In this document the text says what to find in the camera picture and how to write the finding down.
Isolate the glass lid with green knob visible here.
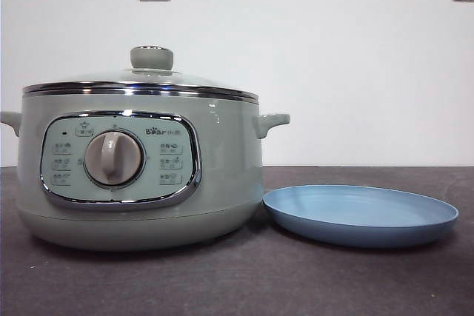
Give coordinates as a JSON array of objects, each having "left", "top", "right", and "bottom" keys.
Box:
[{"left": 21, "top": 45, "right": 261, "bottom": 103}]

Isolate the blue round plate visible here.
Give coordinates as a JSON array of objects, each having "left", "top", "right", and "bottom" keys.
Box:
[{"left": 261, "top": 184, "right": 460, "bottom": 249}]

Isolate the pale green electric steamer pot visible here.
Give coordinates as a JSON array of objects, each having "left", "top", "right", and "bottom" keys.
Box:
[{"left": 0, "top": 88, "right": 291, "bottom": 252}]

